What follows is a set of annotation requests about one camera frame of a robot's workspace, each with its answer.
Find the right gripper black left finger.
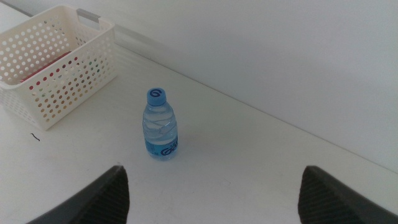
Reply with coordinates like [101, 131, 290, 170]
[25, 164, 131, 224]

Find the small water bottle blue cap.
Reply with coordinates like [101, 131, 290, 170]
[142, 86, 179, 162]

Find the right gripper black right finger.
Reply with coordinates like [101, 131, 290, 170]
[297, 165, 398, 224]

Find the red soda can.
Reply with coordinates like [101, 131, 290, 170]
[19, 50, 79, 91]

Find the white perforated plastic basket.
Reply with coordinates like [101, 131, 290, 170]
[0, 4, 119, 132]

